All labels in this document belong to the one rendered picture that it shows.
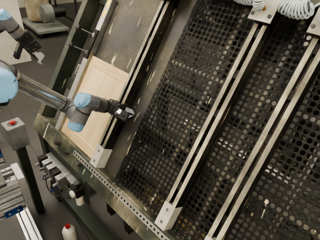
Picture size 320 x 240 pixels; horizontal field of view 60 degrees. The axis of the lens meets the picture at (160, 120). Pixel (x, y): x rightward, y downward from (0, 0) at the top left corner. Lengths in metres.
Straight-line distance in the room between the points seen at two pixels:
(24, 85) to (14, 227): 1.36
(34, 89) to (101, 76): 0.57
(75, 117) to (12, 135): 0.84
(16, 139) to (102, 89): 0.73
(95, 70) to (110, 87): 0.20
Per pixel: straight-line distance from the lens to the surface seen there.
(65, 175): 1.87
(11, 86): 1.16
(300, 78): 1.19
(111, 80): 1.73
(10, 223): 2.47
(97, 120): 1.75
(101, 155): 1.62
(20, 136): 2.15
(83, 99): 1.30
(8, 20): 1.75
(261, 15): 1.24
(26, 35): 1.81
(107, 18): 1.94
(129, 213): 1.50
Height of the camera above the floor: 2.05
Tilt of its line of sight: 34 degrees down
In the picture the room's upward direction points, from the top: 3 degrees clockwise
